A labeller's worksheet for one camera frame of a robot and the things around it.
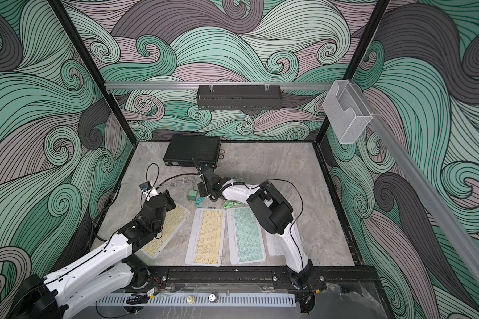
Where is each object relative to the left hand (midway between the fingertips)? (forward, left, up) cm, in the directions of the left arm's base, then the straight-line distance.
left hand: (166, 190), depth 81 cm
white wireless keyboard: (-16, -46, -15) cm, 51 cm away
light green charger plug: (+6, -8, -14) cm, 17 cm away
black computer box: (+33, -11, -12) cm, 37 cm away
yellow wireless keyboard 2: (-18, -16, -15) cm, 29 cm away
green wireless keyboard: (-16, -33, -15) cm, 40 cm away
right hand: (+8, -11, -12) cm, 19 cm away
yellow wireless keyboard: (-7, -1, -15) cm, 16 cm away
